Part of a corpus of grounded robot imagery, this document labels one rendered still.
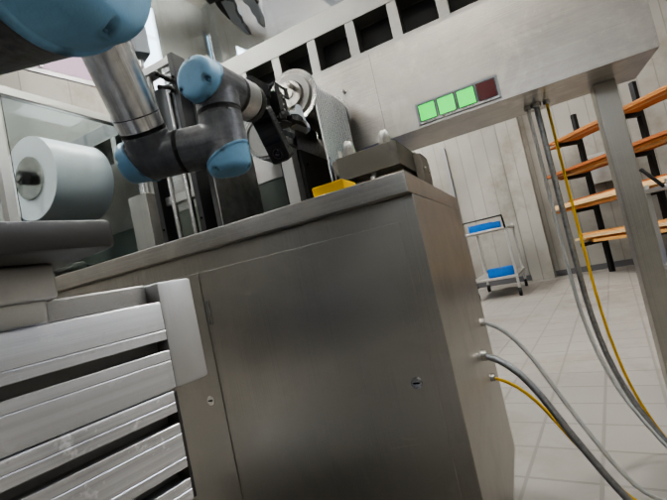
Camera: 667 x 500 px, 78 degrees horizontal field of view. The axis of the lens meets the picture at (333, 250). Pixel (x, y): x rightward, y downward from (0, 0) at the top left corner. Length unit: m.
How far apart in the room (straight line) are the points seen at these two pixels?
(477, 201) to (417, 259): 6.28
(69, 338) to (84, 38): 0.20
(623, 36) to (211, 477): 1.53
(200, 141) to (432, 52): 0.93
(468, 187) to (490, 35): 5.70
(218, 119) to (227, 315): 0.44
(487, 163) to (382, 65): 5.63
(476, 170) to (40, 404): 6.90
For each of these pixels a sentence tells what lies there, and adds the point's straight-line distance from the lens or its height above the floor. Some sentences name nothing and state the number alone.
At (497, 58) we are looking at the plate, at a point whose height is 1.27.
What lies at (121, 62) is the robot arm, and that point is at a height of 1.12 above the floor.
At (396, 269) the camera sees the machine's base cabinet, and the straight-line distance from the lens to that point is 0.77.
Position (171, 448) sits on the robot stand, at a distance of 0.39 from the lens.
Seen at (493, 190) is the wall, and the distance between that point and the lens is 6.98.
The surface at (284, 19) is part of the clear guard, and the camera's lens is 1.73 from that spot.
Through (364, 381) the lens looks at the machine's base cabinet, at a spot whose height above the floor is 0.53.
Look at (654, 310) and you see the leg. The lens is 1.56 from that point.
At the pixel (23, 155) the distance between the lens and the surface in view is 1.79.
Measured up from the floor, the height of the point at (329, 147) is 1.09.
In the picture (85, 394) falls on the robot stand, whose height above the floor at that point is 0.70.
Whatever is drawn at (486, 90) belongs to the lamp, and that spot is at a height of 1.18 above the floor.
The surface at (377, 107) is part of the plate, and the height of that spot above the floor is 1.26.
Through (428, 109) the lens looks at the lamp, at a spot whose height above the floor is 1.19.
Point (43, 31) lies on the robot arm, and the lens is 0.32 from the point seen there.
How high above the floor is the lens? 0.75
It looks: 3 degrees up
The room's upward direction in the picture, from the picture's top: 12 degrees counter-clockwise
